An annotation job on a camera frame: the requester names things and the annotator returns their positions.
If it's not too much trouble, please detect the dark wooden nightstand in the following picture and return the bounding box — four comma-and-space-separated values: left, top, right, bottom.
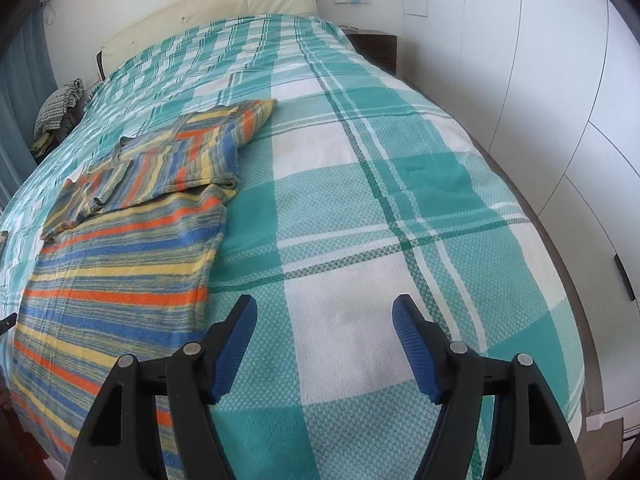
345, 29, 401, 78

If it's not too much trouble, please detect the striped knit sweater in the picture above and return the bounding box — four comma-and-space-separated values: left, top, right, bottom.
10, 99, 278, 471

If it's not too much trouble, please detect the dark nightstand with clothes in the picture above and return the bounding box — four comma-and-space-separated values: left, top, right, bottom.
35, 105, 88, 161

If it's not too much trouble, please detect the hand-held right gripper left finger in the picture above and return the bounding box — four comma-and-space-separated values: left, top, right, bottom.
65, 294, 259, 480

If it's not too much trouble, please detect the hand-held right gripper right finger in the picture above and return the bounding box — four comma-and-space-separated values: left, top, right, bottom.
391, 294, 581, 480

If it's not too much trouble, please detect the pile of patterned clothes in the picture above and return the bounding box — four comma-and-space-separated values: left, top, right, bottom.
32, 77, 85, 141

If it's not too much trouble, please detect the blue curtain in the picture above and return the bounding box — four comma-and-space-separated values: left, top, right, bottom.
0, 2, 58, 211

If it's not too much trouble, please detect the cream padded headboard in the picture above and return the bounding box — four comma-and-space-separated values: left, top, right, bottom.
95, 0, 321, 81

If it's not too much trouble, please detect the white wardrobe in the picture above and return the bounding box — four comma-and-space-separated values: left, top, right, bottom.
402, 0, 640, 431

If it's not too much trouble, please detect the bed with teal plaid cover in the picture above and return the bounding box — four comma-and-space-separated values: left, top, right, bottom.
0, 14, 586, 480

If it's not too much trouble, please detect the grey bed frame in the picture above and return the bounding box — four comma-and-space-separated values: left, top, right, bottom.
395, 72, 626, 433

